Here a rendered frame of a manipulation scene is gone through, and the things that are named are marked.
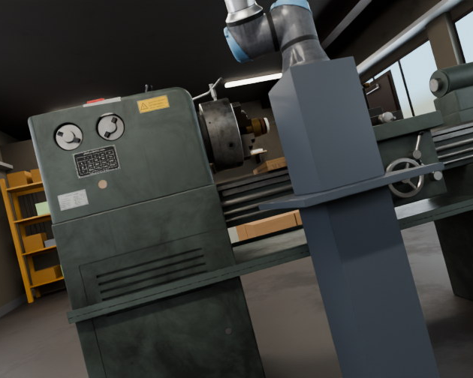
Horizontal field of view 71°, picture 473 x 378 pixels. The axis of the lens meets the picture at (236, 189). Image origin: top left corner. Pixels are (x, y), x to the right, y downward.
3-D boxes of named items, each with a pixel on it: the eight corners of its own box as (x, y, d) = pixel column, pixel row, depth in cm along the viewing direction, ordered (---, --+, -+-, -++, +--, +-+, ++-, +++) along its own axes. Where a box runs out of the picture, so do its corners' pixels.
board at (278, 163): (268, 170, 134) (266, 160, 134) (254, 178, 170) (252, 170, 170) (338, 153, 137) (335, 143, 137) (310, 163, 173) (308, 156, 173)
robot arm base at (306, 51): (341, 61, 97) (332, 28, 97) (293, 69, 93) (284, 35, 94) (318, 81, 111) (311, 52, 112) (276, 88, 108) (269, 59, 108)
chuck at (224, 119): (225, 165, 134) (206, 91, 136) (222, 175, 165) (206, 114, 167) (247, 160, 135) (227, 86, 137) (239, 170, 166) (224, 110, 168)
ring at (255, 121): (243, 118, 148) (263, 112, 148) (241, 122, 157) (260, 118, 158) (249, 138, 147) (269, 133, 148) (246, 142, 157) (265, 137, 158)
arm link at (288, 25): (320, 29, 96) (308, -16, 96) (274, 45, 98) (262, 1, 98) (317, 46, 107) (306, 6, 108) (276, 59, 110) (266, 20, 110)
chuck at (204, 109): (217, 167, 134) (197, 93, 136) (215, 177, 165) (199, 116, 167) (225, 165, 134) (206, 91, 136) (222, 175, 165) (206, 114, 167)
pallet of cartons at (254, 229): (317, 230, 503) (310, 203, 504) (347, 234, 415) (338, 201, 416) (239, 253, 479) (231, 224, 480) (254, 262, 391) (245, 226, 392)
